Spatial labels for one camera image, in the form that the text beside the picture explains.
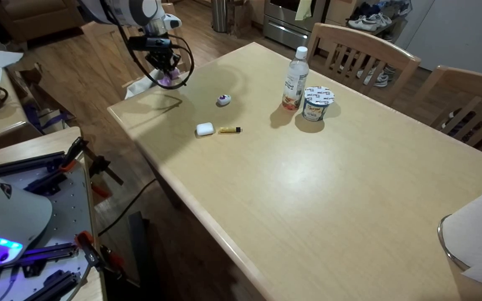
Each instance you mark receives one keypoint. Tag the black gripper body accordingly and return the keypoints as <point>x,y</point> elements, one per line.
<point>155,50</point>

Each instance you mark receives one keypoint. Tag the purple package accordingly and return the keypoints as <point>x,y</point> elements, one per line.
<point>170,82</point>

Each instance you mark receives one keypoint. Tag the light wooden chair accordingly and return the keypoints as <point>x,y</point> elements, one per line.
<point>100,29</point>
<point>465,80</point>
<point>364,42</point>

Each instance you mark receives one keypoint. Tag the metal trash can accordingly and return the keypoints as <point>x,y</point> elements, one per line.
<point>224,17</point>

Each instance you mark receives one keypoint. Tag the small yellow tube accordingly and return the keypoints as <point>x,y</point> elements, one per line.
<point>230,131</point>

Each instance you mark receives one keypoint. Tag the black orange clamp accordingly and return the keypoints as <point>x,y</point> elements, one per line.
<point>83,161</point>

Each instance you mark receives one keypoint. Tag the clear bottle with white cap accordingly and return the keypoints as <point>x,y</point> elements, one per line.
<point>295,77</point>

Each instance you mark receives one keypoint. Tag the stainless steel appliance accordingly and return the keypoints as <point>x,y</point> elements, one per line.
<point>285,22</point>

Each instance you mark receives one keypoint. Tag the yellow hanging towel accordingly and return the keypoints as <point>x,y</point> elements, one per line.
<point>302,8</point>

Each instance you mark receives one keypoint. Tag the white blue yogurt cup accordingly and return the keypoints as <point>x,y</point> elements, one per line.
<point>317,102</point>

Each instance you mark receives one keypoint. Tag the wooden desk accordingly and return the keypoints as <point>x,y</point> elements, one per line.
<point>16,119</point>

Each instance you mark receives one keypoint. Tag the wooden side table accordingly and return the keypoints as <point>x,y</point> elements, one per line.
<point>24,147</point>

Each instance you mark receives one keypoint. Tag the white sneaker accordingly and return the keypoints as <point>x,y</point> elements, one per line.
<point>401,8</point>
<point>369,22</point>

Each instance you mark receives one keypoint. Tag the white device with blue light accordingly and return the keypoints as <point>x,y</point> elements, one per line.
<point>8,211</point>

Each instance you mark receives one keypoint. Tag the black bar tool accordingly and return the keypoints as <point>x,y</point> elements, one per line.
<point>49,258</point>

